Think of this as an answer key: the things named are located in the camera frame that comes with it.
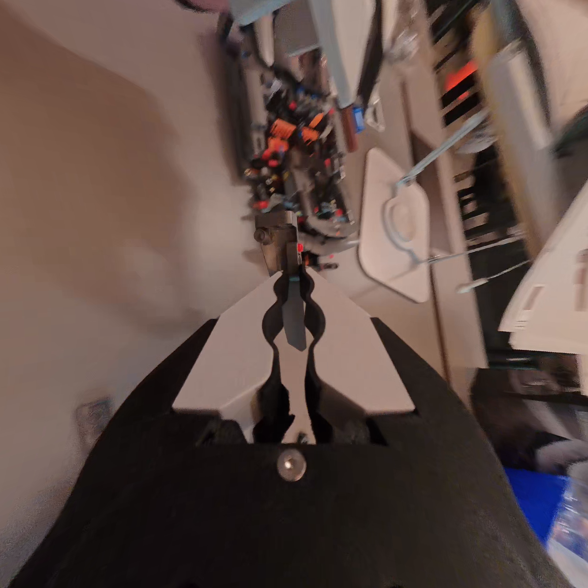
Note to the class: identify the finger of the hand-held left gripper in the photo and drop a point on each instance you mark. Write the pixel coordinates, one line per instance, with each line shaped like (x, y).
(344, 46)

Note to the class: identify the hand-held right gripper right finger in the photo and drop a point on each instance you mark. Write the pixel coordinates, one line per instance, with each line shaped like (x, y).
(363, 363)

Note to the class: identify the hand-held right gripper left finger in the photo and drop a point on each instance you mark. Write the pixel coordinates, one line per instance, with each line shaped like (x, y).
(225, 363)

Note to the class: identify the brown lego axle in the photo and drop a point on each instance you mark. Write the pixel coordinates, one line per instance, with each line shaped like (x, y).
(350, 131)

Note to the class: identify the grey lego car model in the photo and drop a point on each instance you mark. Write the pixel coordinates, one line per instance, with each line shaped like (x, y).
(298, 151)

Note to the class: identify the dark grey lego connector beam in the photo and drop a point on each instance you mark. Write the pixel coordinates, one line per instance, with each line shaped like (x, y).
(294, 257)

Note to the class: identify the grey lego wing panel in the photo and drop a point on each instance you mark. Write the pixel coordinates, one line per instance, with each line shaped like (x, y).
(278, 248)

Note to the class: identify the black lego plate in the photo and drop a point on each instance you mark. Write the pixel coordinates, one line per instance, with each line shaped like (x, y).
(94, 420)

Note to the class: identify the black toy set box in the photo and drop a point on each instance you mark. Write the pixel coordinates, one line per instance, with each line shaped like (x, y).
(528, 413)

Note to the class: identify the lego instruction booklet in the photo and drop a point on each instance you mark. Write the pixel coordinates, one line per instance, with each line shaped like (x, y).
(551, 285)

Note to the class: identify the white book stand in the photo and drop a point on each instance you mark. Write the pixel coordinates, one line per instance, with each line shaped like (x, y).
(395, 239)

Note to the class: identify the blue plastic bin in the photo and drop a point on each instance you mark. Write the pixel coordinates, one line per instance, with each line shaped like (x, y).
(533, 500)

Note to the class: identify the clear plastic parts bags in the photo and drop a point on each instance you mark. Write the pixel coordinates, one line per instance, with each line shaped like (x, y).
(572, 519)

